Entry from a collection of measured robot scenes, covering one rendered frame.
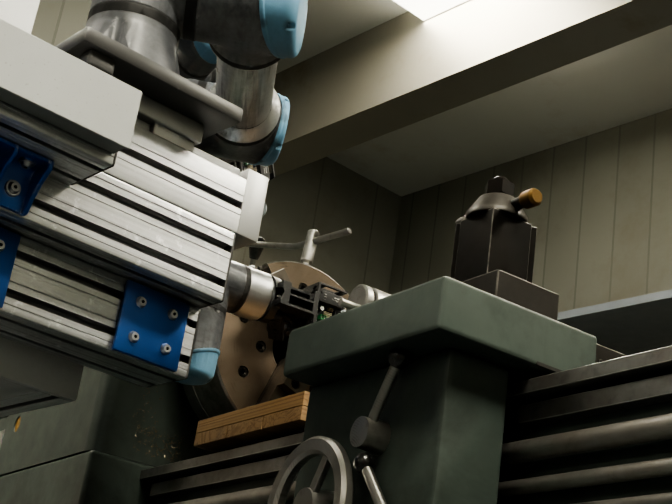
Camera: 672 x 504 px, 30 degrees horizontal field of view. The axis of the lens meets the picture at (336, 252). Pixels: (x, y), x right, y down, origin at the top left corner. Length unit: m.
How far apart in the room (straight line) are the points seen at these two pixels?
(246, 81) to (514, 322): 0.60
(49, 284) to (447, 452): 0.48
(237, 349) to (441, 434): 0.82
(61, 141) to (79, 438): 0.91
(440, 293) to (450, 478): 0.18
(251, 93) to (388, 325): 0.56
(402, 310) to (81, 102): 0.39
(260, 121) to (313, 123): 3.75
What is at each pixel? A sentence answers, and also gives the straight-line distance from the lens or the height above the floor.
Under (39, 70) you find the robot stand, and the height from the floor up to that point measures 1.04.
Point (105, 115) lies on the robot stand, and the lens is 1.31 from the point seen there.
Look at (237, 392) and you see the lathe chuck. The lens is 2.03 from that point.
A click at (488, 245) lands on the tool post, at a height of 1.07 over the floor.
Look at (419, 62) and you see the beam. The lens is 5.26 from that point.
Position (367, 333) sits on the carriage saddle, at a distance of 1.36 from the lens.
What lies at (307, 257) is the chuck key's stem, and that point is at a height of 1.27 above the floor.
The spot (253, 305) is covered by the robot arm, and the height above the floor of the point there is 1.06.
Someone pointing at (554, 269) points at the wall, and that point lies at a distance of 6.09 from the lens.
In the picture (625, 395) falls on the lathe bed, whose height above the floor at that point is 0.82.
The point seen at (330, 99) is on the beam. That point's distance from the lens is 5.63.
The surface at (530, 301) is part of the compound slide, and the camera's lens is 1.52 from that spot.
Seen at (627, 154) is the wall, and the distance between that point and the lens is 6.09.
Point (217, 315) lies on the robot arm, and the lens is 1.81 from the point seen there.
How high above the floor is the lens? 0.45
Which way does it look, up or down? 22 degrees up
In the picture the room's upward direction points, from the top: 9 degrees clockwise
